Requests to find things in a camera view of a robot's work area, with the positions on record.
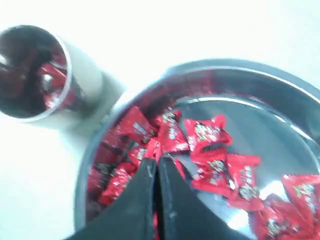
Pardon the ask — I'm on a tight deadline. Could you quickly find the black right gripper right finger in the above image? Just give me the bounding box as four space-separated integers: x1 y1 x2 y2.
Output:
157 156 248 240

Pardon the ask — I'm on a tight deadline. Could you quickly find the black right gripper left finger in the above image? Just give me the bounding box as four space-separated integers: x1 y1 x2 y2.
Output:
68 158 157 240

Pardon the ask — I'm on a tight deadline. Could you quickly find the red candy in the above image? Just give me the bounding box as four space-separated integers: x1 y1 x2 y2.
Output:
281 174 320 226
226 153 264 212
144 137 164 164
183 114 233 153
36 63 67 109
155 110 190 153

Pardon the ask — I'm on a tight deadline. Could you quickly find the round steel plate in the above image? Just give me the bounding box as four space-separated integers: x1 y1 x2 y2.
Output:
71 59 320 240

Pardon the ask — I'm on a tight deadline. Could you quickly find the steel cup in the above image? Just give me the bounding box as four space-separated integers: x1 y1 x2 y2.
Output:
0 25 124 131

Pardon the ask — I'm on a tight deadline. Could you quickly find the red wrapped candy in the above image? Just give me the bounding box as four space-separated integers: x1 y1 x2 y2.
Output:
281 174 320 226
155 110 190 153
226 153 264 212
183 114 233 153

